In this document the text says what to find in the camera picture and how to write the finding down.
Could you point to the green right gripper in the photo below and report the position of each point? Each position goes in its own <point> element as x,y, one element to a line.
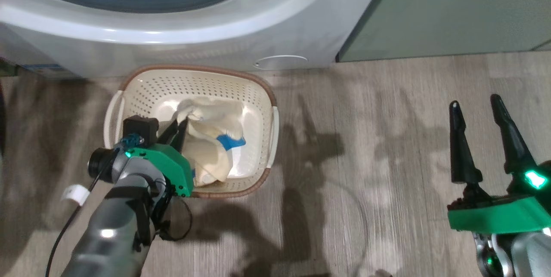
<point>499,216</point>

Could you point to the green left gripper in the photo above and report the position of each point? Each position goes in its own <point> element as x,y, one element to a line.
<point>172,167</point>

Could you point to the cream garment with blue cuffs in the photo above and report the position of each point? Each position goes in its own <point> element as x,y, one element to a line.
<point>211,161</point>

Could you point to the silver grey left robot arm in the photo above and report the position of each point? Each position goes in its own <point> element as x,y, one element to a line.
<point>112,234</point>

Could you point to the cream perforated laundry basket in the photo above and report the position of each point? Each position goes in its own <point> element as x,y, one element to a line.
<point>258,139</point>

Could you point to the white front-load washing machine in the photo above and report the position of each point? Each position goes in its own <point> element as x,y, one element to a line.
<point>215,49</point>

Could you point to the round drain filter cover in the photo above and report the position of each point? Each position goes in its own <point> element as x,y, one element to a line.
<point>280,62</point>

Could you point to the blue white energy label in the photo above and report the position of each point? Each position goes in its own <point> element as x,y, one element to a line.
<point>43,68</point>

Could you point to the pale green cabinet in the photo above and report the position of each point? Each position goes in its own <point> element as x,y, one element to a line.
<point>452,10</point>

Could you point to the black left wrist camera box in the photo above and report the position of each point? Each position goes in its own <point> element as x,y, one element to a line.
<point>140,130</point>

